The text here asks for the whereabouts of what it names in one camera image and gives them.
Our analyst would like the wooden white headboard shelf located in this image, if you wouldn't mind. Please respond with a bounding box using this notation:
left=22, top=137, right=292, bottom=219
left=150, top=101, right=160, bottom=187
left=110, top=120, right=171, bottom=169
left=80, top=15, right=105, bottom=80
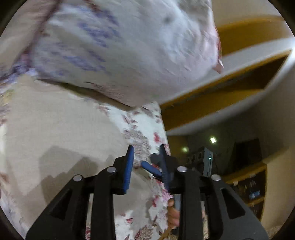
left=161, top=16, right=294, bottom=136

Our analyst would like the beige knitted garment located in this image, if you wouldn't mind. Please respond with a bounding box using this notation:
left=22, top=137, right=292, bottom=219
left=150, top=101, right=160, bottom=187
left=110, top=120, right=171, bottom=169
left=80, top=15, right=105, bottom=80
left=1, top=75, right=153, bottom=227

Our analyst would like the person's right hand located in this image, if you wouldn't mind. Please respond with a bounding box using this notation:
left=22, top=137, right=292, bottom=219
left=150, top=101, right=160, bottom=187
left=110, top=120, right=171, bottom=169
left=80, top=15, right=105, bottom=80
left=166, top=198, right=180, bottom=229

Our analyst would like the floral bed sheet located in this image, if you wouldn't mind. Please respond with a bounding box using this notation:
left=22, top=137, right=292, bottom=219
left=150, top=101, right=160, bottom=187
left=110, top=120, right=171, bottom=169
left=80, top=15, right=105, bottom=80
left=1, top=75, right=169, bottom=239

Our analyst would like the pale patterned pillow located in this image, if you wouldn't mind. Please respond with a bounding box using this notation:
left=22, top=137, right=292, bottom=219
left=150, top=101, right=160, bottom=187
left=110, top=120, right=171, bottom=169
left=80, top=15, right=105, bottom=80
left=1, top=1, right=223, bottom=107

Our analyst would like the dark electronic device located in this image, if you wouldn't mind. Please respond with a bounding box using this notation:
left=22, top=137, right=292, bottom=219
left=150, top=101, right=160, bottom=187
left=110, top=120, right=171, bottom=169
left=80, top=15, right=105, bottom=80
left=188, top=147, right=214, bottom=177

